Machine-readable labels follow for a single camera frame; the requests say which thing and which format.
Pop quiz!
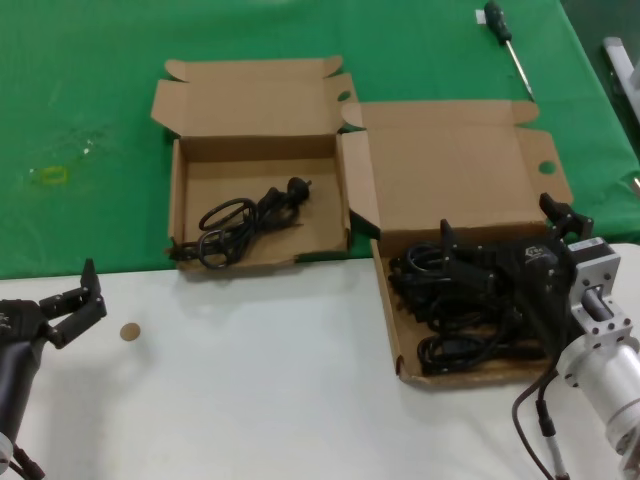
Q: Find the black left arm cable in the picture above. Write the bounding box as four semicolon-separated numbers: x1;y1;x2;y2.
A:
0;434;46;480

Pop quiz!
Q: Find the small open cardboard box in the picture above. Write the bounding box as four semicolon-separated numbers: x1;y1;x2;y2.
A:
149;54;359;272

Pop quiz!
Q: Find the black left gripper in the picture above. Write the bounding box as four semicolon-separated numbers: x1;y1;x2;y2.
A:
0;258;108;354

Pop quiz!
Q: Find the cable with silver connector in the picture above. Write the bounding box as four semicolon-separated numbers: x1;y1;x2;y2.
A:
534;397;570;480

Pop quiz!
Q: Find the thin black camera cable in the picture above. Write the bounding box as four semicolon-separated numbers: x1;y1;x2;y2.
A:
509;367;561;480

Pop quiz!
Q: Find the large open cardboard box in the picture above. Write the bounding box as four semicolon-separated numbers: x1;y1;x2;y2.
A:
337;99;575;387

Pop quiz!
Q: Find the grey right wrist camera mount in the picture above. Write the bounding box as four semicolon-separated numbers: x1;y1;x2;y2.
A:
566;236;640;351

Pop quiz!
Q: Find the grey metal frame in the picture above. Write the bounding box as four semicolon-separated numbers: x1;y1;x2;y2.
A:
601;36;640;119

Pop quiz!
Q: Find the green handled screwdriver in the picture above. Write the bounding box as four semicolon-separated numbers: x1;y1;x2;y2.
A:
483;0;536;101

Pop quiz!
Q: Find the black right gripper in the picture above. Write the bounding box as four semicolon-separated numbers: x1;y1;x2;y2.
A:
438;191;595;361

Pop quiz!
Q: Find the green tablecloth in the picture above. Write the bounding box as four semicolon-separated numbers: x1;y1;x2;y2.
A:
0;0;640;279

